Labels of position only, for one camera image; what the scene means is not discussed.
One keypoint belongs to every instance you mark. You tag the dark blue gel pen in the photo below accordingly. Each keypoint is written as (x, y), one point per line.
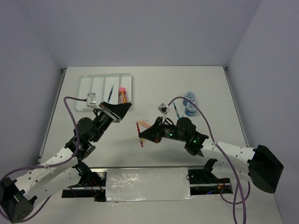
(110, 93)

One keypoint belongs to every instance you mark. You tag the silver foil sheet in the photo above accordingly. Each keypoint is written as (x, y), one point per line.
(147, 184)

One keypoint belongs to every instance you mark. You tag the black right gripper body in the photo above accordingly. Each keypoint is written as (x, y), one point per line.
(168, 130)

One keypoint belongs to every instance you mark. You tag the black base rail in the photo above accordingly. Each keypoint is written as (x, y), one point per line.
(201, 183)

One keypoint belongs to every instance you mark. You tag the white compartment tray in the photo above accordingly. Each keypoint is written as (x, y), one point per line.
(100, 84)

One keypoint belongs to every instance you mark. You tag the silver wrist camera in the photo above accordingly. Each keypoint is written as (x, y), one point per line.
(164, 109)
(91, 101)

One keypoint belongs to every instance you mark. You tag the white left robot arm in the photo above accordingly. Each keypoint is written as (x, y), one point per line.
(19, 196)

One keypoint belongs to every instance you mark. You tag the pink capped crayon tube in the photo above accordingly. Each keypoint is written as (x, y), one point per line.
(122, 95)

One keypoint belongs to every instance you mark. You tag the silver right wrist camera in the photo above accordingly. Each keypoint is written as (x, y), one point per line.
(164, 109)

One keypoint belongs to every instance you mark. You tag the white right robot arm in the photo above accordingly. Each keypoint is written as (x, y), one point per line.
(256, 165)

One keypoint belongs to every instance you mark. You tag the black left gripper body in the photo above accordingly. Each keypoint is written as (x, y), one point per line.
(105, 119)

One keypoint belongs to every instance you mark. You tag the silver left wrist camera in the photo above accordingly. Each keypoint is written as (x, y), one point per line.
(91, 101)

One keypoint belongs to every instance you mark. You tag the teal gel pen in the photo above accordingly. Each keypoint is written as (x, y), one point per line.
(176, 110)

